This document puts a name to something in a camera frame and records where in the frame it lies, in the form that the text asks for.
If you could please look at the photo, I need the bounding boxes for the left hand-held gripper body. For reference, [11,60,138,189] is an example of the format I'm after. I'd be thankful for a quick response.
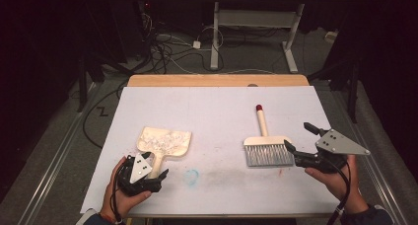
[116,154,163,197]

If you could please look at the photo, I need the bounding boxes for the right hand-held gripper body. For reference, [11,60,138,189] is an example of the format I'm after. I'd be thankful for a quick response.
[294,128,372,174]

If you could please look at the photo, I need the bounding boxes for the pile of white shredded scraps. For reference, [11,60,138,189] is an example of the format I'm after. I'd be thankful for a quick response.
[139,131,190,151]

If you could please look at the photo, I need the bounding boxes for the cream plastic dustpan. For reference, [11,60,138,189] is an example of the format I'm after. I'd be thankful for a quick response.
[136,125,192,180]

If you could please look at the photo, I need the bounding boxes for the cream hand brush grey bristles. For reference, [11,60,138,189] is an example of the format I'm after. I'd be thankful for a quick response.
[243,104,295,168]

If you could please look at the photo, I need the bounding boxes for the person's left hand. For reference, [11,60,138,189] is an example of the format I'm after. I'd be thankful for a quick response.
[100,156,153,221]

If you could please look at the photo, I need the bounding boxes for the person's right hand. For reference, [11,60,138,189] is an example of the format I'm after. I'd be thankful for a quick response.
[305,154,369,214]

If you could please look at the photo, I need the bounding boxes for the black metal stand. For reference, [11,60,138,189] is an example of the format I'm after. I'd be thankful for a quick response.
[309,58,360,124]

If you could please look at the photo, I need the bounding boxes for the wooden table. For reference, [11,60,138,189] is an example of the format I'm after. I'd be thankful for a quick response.
[126,74,333,219]

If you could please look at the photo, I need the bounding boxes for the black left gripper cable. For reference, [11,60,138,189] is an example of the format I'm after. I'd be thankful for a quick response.
[110,160,129,224]

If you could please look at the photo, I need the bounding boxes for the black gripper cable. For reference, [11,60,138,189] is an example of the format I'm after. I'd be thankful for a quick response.
[326,159,352,225]
[110,160,129,224]

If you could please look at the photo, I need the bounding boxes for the metal floor rail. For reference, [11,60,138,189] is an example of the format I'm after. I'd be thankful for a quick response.
[331,86,410,225]
[18,83,100,225]

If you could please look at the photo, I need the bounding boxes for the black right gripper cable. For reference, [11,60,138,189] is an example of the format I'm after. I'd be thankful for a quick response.
[326,159,352,225]

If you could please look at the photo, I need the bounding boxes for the black floor cable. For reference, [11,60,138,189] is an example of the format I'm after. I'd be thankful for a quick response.
[82,83,128,150]

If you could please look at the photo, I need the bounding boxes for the tangle of floor cables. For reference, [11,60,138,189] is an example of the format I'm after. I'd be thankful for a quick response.
[142,11,228,75]

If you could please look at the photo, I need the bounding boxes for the white metal desk frame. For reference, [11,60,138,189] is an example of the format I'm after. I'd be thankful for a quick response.
[196,0,349,74]

